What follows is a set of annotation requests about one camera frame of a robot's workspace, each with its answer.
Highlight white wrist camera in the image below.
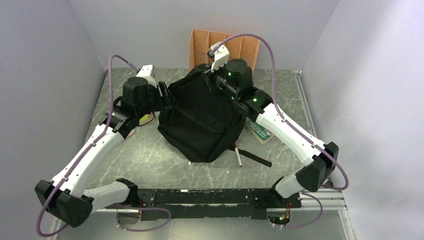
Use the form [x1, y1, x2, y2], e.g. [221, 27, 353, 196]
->
[136, 64, 157, 88]
[207, 41, 230, 73]

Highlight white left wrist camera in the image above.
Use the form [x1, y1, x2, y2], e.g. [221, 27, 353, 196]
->
[136, 64, 157, 88]

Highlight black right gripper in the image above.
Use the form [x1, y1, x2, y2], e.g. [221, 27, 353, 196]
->
[202, 58, 239, 102]

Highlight red white pen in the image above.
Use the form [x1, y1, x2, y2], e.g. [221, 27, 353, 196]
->
[234, 142, 243, 168]

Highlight green treehouse paperback book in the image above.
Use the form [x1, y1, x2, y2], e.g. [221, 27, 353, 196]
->
[245, 118, 275, 145]

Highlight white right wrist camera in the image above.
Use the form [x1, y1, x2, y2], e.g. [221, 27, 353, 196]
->
[207, 41, 230, 73]

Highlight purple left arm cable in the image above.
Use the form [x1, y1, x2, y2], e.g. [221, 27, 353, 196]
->
[35, 54, 171, 238]

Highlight black student backpack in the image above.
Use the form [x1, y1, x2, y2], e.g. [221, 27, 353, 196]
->
[157, 63, 248, 164]

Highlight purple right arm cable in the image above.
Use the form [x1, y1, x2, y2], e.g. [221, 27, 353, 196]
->
[207, 33, 349, 230]

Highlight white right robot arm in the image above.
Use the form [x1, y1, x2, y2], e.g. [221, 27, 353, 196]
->
[202, 58, 339, 207]

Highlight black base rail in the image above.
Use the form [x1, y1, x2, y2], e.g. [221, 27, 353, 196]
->
[105, 188, 302, 221]

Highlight orange plastic desk organizer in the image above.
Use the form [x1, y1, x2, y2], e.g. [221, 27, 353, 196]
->
[189, 29, 260, 72]

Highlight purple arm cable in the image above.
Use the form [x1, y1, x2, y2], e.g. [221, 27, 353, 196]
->
[35, 54, 171, 238]
[207, 33, 349, 230]

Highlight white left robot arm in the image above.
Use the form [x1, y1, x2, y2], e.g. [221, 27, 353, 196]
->
[35, 76, 175, 228]

